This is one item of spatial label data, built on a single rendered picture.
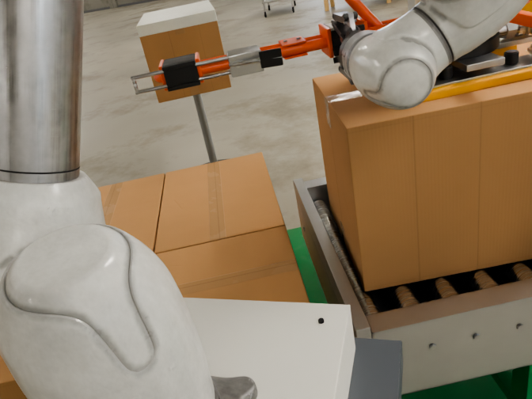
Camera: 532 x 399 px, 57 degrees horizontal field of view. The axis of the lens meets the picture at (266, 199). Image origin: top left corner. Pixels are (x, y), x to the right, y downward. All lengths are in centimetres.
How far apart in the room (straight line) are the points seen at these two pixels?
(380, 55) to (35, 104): 45
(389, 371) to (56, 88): 55
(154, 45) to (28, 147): 213
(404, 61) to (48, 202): 48
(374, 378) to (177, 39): 221
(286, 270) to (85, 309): 90
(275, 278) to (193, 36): 169
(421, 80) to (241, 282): 74
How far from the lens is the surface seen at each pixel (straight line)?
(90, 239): 46
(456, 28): 78
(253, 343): 68
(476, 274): 122
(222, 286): 127
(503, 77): 111
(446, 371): 114
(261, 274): 128
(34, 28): 57
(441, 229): 112
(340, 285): 109
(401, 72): 71
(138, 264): 44
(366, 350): 76
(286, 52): 106
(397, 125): 98
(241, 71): 106
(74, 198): 59
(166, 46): 268
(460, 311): 105
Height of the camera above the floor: 129
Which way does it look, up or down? 28 degrees down
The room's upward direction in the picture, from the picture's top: 12 degrees counter-clockwise
